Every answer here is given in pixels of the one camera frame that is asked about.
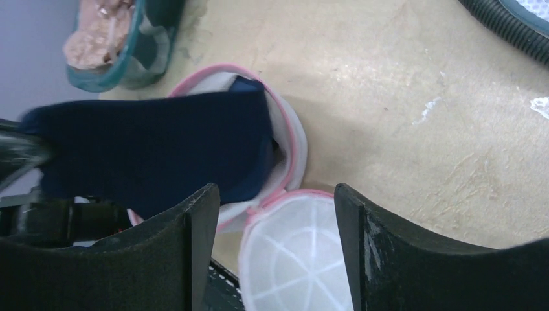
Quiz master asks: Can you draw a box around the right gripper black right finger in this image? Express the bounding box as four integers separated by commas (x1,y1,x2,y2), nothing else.
334,183,548,310

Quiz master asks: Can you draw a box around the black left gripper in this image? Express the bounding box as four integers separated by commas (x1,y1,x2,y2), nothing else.
1,119,131,248

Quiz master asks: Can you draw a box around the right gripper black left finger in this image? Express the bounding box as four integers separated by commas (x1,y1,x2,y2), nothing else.
1,183,220,310

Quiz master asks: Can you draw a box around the pink trimmed mesh laundry bag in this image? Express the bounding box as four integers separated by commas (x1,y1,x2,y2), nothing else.
126,63,355,311

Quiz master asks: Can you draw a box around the navy blue bra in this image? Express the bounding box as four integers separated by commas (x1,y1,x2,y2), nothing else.
18,77,274,219

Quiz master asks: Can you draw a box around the white mesh laundry bag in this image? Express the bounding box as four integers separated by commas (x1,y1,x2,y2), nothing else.
499,0,548,37

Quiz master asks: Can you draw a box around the teal plastic bin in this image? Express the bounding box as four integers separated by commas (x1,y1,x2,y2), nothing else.
66,1,185,93

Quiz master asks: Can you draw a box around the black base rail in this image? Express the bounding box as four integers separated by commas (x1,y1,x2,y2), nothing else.
203,259,245,311

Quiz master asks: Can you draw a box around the black corrugated hose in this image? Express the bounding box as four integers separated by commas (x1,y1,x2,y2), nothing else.
458,0,549,67

